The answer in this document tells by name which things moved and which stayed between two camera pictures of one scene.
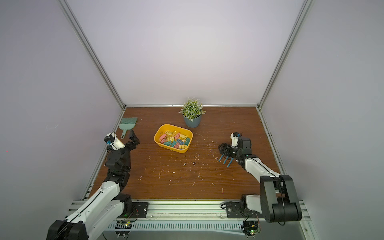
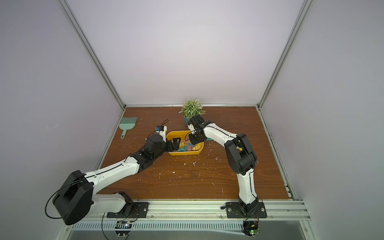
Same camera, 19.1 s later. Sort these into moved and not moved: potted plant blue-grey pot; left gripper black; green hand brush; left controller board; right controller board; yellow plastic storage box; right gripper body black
Moved: yellow plastic storage box; right gripper body black; left gripper black
Not moved: right controller board; left controller board; green hand brush; potted plant blue-grey pot
